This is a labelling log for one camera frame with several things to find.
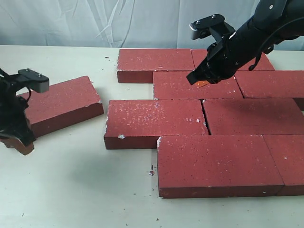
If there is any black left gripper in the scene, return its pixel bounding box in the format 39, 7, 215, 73
0, 70, 36, 155

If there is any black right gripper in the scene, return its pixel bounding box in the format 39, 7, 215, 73
187, 30, 264, 87

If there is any red brick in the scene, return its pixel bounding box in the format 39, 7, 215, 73
104, 99, 208, 150
117, 48, 194, 84
157, 135, 284, 199
153, 71, 243, 100
263, 134, 304, 196
191, 49, 275, 71
26, 76, 104, 138

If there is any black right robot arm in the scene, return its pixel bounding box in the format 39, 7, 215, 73
187, 0, 304, 85

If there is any red brick third row right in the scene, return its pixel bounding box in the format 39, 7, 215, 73
202, 98, 304, 135

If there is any red brick second row right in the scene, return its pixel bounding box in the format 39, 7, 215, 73
235, 70, 304, 110

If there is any white backdrop cloth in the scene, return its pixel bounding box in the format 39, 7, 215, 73
0, 0, 304, 49

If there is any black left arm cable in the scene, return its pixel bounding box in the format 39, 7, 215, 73
14, 85, 32, 110

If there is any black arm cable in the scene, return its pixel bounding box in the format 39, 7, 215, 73
248, 16, 304, 71
14, 85, 32, 110

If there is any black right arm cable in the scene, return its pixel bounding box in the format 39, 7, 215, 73
248, 16, 304, 71

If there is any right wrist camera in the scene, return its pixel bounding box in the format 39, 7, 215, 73
190, 14, 235, 43

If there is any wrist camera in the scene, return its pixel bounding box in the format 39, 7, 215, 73
190, 14, 235, 43
18, 68, 49, 93

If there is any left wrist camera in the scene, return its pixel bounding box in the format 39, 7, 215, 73
18, 68, 49, 93

